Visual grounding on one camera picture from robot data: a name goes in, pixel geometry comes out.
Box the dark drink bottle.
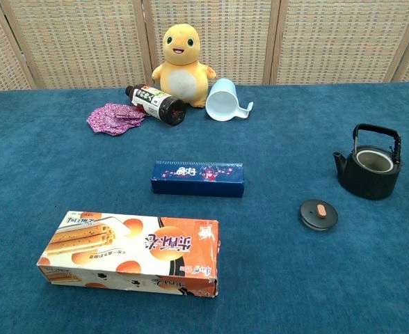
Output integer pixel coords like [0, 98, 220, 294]
[125, 84, 187, 126]

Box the dark blue printed box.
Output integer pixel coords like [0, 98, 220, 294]
[150, 160, 246, 198]

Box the blue tablecloth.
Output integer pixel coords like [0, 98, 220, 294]
[0, 81, 409, 334]

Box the purple patterned cloth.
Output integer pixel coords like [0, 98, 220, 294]
[86, 102, 147, 136]

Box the black teapot lid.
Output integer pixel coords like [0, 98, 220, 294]
[298, 198, 339, 232]

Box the yellow plush dinosaur toy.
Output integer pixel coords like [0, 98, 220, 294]
[151, 23, 217, 109]

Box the woven folding screen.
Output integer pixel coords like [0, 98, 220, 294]
[0, 0, 409, 95]

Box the white plastic scoop cup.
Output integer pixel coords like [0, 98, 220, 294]
[205, 78, 255, 122]

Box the black cast iron teapot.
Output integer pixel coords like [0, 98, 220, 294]
[332, 123, 403, 200]

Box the orange egg roll snack box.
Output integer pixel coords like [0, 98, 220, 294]
[36, 209, 220, 298]

